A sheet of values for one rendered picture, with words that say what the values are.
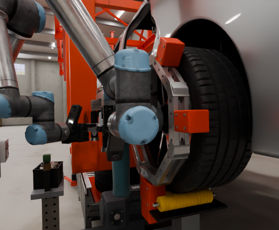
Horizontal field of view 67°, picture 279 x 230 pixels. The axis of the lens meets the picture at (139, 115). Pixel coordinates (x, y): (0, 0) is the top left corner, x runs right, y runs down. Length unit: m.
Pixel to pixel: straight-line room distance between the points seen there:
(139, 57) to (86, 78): 0.96
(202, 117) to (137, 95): 0.30
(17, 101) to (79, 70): 0.67
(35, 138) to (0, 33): 0.35
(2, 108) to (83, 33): 0.34
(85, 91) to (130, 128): 0.99
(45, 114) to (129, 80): 0.47
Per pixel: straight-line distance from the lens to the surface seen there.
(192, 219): 1.12
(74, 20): 0.57
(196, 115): 0.65
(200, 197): 0.99
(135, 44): 7.60
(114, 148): 0.60
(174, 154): 0.73
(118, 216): 1.29
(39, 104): 0.81
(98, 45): 0.55
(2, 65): 0.80
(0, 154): 1.06
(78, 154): 1.36
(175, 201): 0.93
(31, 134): 0.82
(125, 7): 3.84
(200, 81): 0.75
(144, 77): 0.43
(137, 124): 0.39
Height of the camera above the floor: 0.88
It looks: level
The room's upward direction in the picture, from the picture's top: 1 degrees counter-clockwise
